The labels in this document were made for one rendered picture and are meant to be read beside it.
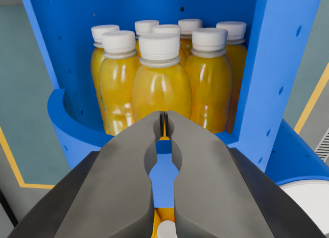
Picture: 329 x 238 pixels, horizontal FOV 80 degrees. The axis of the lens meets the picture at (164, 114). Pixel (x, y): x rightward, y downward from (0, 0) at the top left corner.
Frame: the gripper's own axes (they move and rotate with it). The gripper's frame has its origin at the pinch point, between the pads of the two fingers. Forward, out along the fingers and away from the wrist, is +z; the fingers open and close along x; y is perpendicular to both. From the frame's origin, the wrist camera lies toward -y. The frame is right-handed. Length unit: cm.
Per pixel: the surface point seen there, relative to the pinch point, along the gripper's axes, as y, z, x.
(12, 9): -2, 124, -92
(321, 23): 13, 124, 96
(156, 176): 5.8, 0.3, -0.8
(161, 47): -2.2, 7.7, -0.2
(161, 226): 30.4, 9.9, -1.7
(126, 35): -2.5, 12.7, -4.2
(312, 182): 32, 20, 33
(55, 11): -4.9, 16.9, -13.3
